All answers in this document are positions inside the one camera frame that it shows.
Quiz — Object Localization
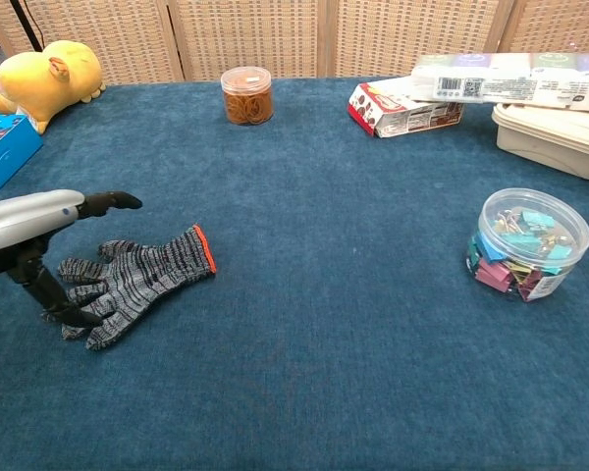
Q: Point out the clear jar of binder clips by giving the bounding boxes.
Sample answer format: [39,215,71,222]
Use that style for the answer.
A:
[465,187,589,303]

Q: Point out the clear jar of rubber bands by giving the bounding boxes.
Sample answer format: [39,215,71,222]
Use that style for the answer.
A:
[220,66,275,127]

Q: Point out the beige plastic lidded container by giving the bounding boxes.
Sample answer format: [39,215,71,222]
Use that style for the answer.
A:
[491,102,589,182]

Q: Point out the silver and black left hand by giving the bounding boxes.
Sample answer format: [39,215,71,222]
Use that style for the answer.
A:
[0,189,144,329]

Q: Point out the black and white knit glove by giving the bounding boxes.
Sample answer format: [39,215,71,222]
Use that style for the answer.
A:
[58,224,218,352]

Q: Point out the woven folding screen panel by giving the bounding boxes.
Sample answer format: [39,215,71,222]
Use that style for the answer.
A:
[174,0,329,82]
[325,0,510,79]
[506,0,589,56]
[0,0,177,87]

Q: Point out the black stand pole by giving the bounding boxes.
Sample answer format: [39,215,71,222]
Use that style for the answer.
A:
[8,0,44,53]

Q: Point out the white tissue multipack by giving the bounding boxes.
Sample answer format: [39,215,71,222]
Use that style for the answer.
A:
[410,52,589,112]

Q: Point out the blue cardboard box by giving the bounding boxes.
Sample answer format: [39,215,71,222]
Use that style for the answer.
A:
[0,113,45,205]

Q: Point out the yellow plush toy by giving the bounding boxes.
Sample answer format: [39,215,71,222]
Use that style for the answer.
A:
[0,40,107,135]

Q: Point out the red and white snack box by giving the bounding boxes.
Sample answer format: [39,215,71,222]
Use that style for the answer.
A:
[348,76,466,139]

